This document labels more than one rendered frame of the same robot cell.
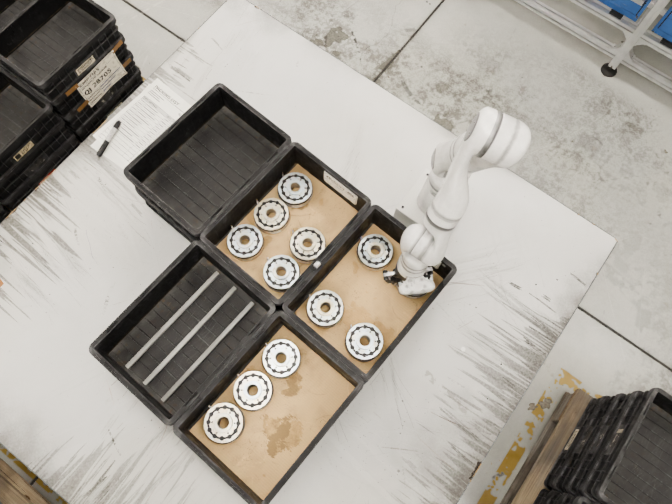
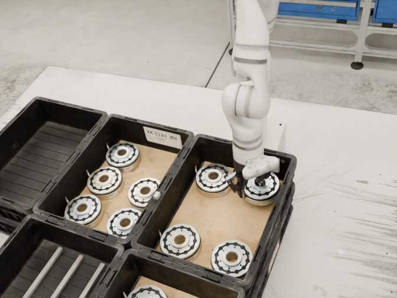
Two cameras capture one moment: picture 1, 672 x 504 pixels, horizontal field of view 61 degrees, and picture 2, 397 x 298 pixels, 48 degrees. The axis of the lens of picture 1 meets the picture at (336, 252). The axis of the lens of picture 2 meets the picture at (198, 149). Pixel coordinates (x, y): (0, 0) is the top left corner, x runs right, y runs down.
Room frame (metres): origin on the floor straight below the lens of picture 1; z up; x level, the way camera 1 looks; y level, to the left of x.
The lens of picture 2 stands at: (-0.28, -0.03, 1.82)
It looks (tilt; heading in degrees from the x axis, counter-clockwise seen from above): 46 degrees down; 356
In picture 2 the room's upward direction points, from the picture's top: 10 degrees counter-clockwise
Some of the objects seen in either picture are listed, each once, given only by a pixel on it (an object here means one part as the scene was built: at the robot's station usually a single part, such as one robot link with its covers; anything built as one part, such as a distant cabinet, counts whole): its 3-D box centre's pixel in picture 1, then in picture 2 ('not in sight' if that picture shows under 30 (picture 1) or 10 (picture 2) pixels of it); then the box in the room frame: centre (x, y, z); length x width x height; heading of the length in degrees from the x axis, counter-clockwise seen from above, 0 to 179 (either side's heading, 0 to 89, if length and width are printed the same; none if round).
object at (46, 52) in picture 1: (73, 67); not in sight; (1.36, 1.16, 0.37); 0.40 x 0.30 x 0.45; 149
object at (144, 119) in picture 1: (145, 126); not in sight; (0.94, 0.68, 0.70); 0.33 x 0.23 x 0.01; 149
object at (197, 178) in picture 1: (212, 165); (40, 159); (0.74, 0.39, 0.87); 0.40 x 0.30 x 0.11; 145
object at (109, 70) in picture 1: (101, 78); not in sight; (1.30, 1.01, 0.41); 0.31 x 0.02 x 0.16; 149
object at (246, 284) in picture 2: (370, 288); (218, 201); (0.40, -0.10, 0.92); 0.40 x 0.30 x 0.02; 145
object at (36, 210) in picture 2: (287, 220); (118, 172); (0.57, 0.14, 0.92); 0.40 x 0.30 x 0.02; 145
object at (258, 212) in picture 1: (271, 214); (104, 180); (0.61, 0.20, 0.86); 0.10 x 0.10 x 0.01
